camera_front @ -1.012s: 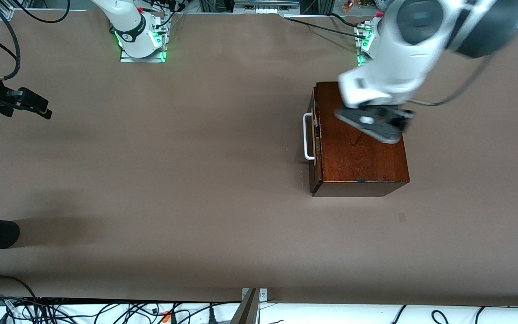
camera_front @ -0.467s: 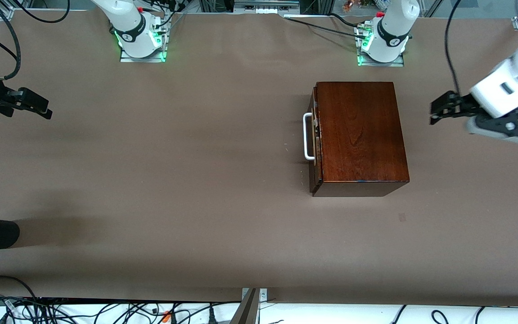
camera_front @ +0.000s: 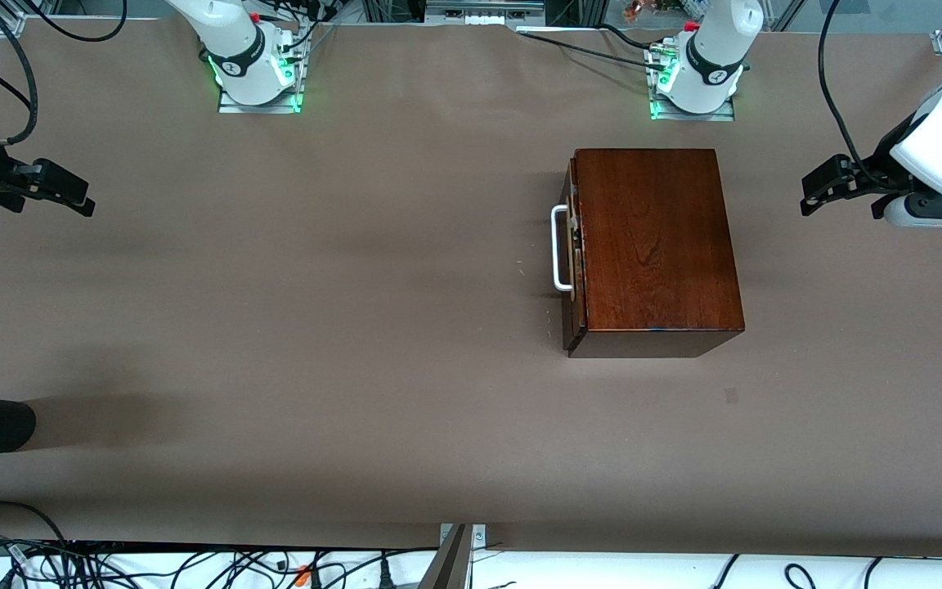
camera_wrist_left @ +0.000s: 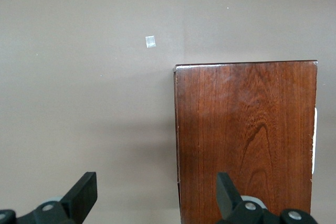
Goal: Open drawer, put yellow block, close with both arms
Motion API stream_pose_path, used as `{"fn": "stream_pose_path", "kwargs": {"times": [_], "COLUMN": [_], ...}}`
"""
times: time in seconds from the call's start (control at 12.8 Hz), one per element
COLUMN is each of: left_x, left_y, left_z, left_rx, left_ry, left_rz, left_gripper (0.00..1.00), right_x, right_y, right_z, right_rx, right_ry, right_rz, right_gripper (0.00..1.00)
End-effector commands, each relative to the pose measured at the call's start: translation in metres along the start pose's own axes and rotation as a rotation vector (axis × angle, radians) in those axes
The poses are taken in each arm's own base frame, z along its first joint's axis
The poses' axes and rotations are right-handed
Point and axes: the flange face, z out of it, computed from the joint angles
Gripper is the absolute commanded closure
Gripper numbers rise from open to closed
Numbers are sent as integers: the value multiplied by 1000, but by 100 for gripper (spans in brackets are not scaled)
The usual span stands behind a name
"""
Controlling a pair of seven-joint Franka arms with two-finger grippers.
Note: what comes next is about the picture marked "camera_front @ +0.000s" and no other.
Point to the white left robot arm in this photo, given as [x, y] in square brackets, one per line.
[704, 61]

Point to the metal base plate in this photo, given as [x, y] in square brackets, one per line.
[234, 109]
[724, 115]

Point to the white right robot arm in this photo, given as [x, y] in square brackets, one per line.
[234, 49]

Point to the dark brown wooden cabinet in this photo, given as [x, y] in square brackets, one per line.
[659, 237]

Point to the white power strip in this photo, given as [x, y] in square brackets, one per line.
[483, 16]

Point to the metal bracket with dark bar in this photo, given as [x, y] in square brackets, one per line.
[450, 564]

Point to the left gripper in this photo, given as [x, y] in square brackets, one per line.
[879, 166]

